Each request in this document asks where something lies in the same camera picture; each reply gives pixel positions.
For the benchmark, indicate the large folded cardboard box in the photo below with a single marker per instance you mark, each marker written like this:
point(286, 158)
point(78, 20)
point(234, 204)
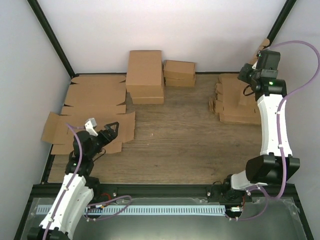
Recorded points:
point(144, 77)

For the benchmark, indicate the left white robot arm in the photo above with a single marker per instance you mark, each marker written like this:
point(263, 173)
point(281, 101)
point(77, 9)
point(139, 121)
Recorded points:
point(78, 188)

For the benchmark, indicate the black frame post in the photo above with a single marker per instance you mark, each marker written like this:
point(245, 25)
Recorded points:
point(42, 19)
point(280, 20)

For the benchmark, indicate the left black frame post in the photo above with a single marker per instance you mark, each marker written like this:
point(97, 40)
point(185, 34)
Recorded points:
point(42, 19)

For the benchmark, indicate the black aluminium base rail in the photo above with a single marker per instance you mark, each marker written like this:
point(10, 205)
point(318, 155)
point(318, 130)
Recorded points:
point(212, 192)

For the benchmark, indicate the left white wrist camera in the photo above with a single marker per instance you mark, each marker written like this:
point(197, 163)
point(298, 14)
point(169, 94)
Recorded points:
point(90, 126)

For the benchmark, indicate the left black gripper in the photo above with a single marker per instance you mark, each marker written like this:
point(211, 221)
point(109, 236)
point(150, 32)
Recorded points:
point(110, 131)

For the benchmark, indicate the small folded cardboard box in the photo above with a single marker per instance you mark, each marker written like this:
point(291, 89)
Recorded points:
point(181, 70)

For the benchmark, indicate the stack of flat cardboard blanks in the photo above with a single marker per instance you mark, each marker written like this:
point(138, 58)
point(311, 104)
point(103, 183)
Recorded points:
point(230, 104)

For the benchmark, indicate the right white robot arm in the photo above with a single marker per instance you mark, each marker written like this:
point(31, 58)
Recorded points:
point(257, 96)

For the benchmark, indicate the light blue cable duct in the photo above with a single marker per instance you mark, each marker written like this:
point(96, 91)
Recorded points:
point(160, 210)

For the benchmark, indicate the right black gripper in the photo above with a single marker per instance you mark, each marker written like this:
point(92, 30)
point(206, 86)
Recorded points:
point(242, 74)

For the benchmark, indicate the small cardboard box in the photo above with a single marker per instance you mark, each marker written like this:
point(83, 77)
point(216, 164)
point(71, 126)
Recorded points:
point(265, 43)
point(176, 82)
point(181, 70)

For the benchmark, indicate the large flat cardboard sheet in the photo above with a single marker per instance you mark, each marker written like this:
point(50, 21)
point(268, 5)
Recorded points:
point(101, 97)

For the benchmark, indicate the right black frame post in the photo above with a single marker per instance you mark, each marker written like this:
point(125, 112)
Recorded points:
point(280, 20)

